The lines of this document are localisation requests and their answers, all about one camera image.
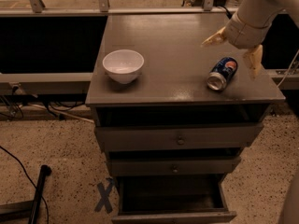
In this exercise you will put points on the grey top drawer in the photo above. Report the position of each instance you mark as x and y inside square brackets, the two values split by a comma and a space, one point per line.
[151, 128]

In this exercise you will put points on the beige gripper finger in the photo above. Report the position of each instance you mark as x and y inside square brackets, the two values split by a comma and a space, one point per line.
[216, 39]
[253, 60]

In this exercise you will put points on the grey middle drawer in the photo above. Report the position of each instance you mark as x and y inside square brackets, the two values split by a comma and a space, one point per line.
[173, 162]

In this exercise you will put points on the grey drawer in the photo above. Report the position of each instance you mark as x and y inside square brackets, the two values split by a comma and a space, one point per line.
[172, 199]
[151, 128]
[173, 162]

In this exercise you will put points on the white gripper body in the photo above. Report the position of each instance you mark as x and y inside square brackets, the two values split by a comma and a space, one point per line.
[243, 34]

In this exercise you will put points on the white ceramic bowl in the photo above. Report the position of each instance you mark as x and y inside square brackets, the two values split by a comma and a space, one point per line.
[123, 65]

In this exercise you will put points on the grey bottom drawer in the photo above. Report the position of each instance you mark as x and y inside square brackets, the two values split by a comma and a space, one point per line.
[172, 199]

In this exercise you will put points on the grey drawer cabinet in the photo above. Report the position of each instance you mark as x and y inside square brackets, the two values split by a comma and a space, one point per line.
[176, 65]

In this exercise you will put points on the blue tape cross mark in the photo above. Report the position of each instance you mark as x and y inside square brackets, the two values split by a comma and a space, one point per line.
[104, 201]

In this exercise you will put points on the blue pepsi can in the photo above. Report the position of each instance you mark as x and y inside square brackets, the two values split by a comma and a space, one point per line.
[221, 74]

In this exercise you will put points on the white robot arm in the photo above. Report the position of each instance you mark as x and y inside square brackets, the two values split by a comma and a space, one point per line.
[264, 11]

